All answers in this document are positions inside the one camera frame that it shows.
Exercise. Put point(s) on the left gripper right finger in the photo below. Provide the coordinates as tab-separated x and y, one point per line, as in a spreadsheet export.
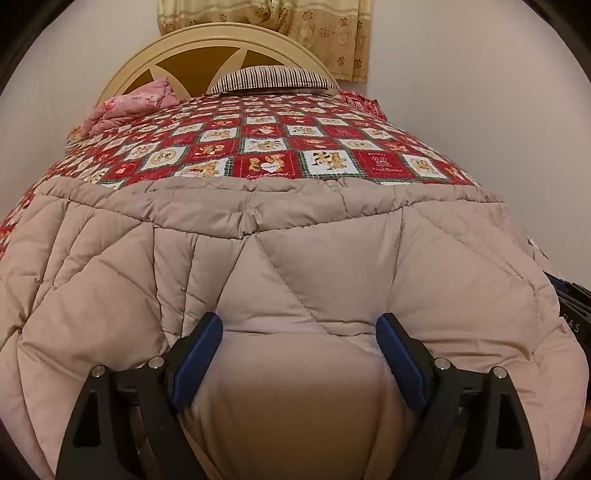
470	425

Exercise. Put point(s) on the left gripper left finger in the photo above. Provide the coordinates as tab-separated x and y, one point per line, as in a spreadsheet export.
125	424

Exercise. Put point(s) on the beige quilted puffer jacket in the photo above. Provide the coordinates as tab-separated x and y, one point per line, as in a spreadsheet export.
299	272

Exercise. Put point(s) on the red patterned cloth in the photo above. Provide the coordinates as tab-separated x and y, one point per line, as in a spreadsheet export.
363	103

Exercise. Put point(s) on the red patchwork teddy bedspread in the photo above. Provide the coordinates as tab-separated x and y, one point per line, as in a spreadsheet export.
256	136

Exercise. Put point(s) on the pink folded blanket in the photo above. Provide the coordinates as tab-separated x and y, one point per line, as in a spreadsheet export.
119	110

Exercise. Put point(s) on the beige window curtain right panel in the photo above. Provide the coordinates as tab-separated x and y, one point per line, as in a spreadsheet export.
336	32

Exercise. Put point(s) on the beige window curtain panel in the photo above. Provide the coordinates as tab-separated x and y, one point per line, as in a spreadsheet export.
173	15
336	32

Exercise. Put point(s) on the cream wooden headboard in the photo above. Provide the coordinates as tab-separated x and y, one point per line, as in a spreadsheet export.
192	59

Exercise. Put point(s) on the striped pillow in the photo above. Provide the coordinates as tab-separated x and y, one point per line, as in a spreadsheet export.
271	77

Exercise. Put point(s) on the beige window curtain left panel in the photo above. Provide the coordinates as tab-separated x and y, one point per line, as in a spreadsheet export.
173	15

